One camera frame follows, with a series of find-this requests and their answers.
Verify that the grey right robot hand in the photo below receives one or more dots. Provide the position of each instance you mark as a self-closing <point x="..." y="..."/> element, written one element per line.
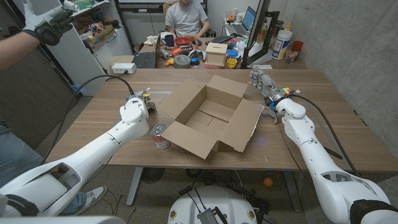
<point x="267" y="84"/>

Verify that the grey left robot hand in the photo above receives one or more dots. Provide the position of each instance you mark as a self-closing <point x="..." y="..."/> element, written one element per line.
<point x="140" y="94"/>

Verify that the standing person's forearm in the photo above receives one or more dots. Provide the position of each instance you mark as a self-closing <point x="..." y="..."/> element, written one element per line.
<point x="15" y="48"/>

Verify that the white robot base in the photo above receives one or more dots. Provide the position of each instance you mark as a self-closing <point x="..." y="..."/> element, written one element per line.
<point x="217" y="202"/>

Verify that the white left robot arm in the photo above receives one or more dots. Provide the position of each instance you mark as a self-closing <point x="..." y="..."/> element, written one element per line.
<point x="93" y="152"/>

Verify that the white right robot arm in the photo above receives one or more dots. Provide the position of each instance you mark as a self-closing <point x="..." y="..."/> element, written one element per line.
<point x="314" y="161"/>

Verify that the Rubik's cube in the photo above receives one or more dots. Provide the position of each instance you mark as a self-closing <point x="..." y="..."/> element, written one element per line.
<point x="285" y="91"/>

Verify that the red soda can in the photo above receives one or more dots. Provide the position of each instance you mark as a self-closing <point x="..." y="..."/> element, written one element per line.
<point x="160" y="140"/>

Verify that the white pad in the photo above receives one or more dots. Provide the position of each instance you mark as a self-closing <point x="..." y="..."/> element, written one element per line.
<point x="262" y="66"/>

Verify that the wooden desk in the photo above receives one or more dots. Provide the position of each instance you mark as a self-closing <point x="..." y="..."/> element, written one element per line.
<point x="281" y="64"/>

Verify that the silver metal clip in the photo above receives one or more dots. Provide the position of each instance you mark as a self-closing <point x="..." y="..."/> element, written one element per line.
<point x="271" y="114"/>

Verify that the white power box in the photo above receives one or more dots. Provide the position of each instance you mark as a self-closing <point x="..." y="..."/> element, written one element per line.
<point x="123" y="68"/>

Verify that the clear glass with items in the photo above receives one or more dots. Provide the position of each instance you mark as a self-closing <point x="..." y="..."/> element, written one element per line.
<point x="291" y="55"/>

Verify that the yellow cup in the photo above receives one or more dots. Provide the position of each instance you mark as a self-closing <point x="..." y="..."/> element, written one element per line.
<point x="231" y="63"/>

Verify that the white canister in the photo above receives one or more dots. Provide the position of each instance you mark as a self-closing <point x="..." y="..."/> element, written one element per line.
<point x="282" y="44"/>

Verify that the blue bowl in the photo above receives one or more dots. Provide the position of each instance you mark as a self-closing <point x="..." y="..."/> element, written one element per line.
<point x="232" y="53"/>

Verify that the red cup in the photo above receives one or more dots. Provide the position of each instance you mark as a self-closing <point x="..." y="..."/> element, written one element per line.
<point x="298" y="45"/>

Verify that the black monitor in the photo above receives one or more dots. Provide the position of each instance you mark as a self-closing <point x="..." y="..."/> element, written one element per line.
<point x="258" y="31"/>

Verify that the orange tool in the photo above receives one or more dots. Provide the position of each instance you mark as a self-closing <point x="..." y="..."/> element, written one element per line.
<point x="175" y="51"/>

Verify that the small wooden box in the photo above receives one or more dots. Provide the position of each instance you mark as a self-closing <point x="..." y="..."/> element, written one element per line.
<point x="216" y="54"/>

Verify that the dark blue mug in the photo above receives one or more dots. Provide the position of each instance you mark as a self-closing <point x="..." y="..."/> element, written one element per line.
<point x="169" y="40"/>

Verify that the small black keyboard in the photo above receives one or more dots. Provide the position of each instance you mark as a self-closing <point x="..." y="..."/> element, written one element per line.
<point x="221" y="39"/>

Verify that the open cardboard box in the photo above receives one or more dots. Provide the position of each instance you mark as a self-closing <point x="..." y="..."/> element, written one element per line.
<point x="189" y="140"/>

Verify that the red bowl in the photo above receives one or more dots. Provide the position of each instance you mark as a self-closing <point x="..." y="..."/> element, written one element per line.
<point x="182" y="41"/>

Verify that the open laptop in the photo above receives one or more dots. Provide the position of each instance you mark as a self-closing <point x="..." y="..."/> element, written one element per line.
<point x="248" y="18"/>

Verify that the cardboard box with clutter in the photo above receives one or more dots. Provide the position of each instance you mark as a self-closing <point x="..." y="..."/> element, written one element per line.
<point x="101" y="36"/>

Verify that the white game controller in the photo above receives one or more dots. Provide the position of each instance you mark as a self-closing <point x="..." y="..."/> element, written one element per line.
<point x="197" y="54"/>

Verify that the white shelf unit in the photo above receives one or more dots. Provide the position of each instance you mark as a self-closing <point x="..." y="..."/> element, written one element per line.
<point x="74" y="59"/>

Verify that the black floor fan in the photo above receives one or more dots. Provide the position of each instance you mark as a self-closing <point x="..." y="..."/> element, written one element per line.
<point x="152" y="175"/>

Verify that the seated person grey t-shirt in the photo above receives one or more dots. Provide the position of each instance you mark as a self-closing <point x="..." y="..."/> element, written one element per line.
<point x="186" y="17"/>

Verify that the grey table leg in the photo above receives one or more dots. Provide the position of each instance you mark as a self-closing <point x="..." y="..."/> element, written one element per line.
<point x="134" y="186"/>
<point x="292" y="189"/>

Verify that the orange ball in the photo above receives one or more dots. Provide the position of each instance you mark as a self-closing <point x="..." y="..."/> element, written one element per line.
<point x="268" y="181"/>

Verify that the black white teleoperation glove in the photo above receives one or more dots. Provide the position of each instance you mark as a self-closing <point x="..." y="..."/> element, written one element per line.
<point x="46" y="32"/>

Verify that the grey white sneaker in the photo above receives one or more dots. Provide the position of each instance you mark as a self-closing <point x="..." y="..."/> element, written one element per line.
<point x="93" y="196"/>

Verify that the standing person's jeans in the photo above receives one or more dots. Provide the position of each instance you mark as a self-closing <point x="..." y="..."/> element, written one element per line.
<point x="15" y="155"/>

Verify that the black device on base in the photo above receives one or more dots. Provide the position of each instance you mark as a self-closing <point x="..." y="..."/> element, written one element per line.
<point x="207" y="216"/>

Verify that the white robot torso edge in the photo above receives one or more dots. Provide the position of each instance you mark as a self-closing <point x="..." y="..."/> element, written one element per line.
<point x="62" y="220"/>

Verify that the grey duct tape roll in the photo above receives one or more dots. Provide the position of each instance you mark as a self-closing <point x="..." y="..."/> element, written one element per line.
<point x="182" y="61"/>

